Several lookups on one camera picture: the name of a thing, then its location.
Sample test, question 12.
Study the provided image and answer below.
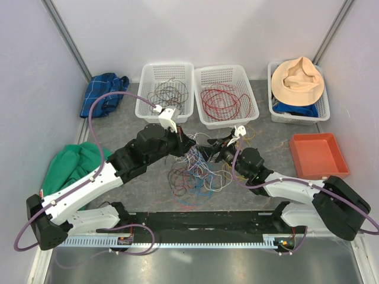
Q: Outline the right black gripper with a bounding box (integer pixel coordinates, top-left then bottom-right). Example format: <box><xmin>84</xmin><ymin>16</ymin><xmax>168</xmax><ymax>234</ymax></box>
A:
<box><xmin>195</xmin><ymin>134</ymin><xmax>249</xmax><ymax>178</ymax></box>

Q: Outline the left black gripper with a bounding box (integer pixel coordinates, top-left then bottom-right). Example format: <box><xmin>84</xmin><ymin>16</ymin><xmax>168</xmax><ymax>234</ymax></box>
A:
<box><xmin>146</xmin><ymin>123</ymin><xmax>196</xmax><ymax>166</ymax></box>

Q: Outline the white wire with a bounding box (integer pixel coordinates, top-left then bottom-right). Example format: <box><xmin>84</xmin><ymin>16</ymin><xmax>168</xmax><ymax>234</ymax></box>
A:
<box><xmin>177</xmin><ymin>131</ymin><xmax>226</xmax><ymax>193</ymax></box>

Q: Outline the red wire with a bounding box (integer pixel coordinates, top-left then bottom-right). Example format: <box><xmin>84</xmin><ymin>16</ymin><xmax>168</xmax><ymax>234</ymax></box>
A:
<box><xmin>201</xmin><ymin>85</ymin><xmax>237</xmax><ymax>119</ymax></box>
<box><xmin>200</xmin><ymin>88</ymin><xmax>252</xmax><ymax>121</ymax></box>

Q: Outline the brown wire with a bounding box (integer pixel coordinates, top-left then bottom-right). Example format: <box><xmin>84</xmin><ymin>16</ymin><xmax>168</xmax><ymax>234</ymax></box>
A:
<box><xmin>147</xmin><ymin>77</ymin><xmax>190</xmax><ymax>116</ymax></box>

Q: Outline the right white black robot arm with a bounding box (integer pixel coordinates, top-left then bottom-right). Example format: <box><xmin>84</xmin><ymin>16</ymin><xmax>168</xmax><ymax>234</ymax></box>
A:
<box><xmin>197</xmin><ymin>135</ymin><xmax>378</xmax><ymax>241</ymax></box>

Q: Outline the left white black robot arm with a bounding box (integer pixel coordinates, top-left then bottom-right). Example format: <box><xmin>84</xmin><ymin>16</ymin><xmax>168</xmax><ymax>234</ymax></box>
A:
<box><xmin>26</xmin><ymin>124</ymin><xmax>196</xmax><ymax>250</ymax></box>

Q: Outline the middle white plastic basket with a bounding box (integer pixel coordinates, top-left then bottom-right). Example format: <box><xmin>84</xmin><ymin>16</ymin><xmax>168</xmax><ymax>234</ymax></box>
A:
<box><xmin>194</xmin><ymin>64</ymin><xmax>259</xmax><ymax>130</ymax></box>

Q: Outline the white plastic basket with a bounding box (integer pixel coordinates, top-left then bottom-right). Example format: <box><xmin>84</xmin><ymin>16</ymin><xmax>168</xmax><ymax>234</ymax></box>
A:
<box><xmin>194</xmin><ymin>64</ymin><xmax>259</xmax><ymax>130</ymax></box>
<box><xmin>137</xmin><ymin>62</ymin><xmax>194</xmax><ymax>124</ymax></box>
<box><xmin>267</xmin><ymin>62</ymin><xmax>330</xmax><ymax>125</ymax></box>

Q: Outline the left white plastic basket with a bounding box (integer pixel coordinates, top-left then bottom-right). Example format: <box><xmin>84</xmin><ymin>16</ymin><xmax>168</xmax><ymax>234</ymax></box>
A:
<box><xmin>137</xmin><ymin>62</ymin><xmax>194</xmax><ymax>124</ymax></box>

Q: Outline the orange plastic tray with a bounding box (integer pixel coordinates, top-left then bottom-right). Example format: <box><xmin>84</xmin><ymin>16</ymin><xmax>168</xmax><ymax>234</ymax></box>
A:
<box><xmin>289</xmin><ymin>133</ymin><xmax>350</xmax><ymax>180</ymax></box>

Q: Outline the blue cloth in basket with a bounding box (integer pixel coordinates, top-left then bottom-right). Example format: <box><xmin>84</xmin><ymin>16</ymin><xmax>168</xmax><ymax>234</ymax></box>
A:
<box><xmin>272</xmin><ymin>101</ymin><xmax>319</xmax><ymax>118</ymax></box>

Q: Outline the blue plaid cloth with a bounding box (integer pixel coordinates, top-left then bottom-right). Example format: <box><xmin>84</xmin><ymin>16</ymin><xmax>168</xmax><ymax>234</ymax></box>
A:
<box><xmin>79</xmin><ymin>73</ymin><xmax>130</xmax><ymax>118</ymax></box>

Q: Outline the beige bucket hat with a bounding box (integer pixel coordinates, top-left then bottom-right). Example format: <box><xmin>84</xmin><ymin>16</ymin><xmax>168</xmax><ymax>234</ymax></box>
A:
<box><xmin>271</xmin><ymin>57</ymin><xmax>325</xmax><ymax>107</ymax></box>

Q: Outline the green cloth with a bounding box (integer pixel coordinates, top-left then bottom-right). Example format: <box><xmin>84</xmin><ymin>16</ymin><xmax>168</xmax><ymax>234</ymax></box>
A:
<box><xmin>40</xmin><ymin>141</ymin><xmax>101</xmax><ymax>198</ymax></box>

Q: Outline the right white plastic basket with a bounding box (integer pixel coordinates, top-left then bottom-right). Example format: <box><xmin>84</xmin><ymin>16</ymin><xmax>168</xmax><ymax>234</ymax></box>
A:
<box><xmin>267</xmin><ymin>62</ymin><xmax>330</xmax><ymax>125</ymax></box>

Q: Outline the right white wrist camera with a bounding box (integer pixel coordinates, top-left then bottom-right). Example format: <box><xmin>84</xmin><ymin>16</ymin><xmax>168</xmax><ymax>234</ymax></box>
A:
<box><xmin>227</xmin><ymin>125</ymin><xmax>246</xmax><ymax>146</ymax></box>

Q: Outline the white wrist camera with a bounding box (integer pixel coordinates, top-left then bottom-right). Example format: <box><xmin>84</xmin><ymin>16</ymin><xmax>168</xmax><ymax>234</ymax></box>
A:
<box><xmin>227</xmin><ymin>125</ymin><xmax>246</xmax><ymax>146</ymax></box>
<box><xmin>153</xmin><ymin>105</ymin><xmax>179</xmax><ymax>133</ymax></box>

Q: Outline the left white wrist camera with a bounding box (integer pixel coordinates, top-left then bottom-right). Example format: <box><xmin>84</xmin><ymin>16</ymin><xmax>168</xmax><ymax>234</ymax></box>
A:
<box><xmin>153</xmin><ymin>105</ymin><xmax>179</xmax><ymax>133</ymax></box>

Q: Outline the yellow wire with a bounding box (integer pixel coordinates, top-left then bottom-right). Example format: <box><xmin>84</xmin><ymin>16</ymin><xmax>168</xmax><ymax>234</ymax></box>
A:
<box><xmin>219</xmin><ymin>125</ymin><xmax>256</xmax><ymax>184</ymax></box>

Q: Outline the dark maroon wire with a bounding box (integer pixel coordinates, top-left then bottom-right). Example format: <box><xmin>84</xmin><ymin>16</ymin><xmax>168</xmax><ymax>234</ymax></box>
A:
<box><xmin>167</xmin><ymin>165</ymin><xmax>208</xmax><ymax>193</ymax></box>

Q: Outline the light blue cable duct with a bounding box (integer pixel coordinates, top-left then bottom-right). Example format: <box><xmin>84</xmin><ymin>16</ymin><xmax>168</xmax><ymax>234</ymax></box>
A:
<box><xmin>58</xmin><ymin>235</ymin><xmax>282</xmax><ymax>249</ymax></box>

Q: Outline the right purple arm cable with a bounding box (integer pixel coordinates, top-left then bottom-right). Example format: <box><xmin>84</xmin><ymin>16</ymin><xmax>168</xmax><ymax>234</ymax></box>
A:
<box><xmin>232</xmin><ymin>137</ymin><xmax>379</xmax><ymax>236</ymax></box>

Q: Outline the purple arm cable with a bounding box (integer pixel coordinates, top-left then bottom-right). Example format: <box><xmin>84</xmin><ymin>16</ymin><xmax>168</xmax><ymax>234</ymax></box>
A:
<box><xmin>232</xmin><ymin>137</ymin><xmax>379</xmax><ymax>236</ymax></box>
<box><xmin>13</xmin><ymin>91</ymin><xmax>158</xmax><ymax>252</ymax></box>

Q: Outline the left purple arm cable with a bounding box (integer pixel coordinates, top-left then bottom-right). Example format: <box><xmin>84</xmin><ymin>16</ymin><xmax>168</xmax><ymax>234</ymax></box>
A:
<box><xmin>13</xmin><ymin>91</ymin><xmax>158</xmax><ymax>252</ymax></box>

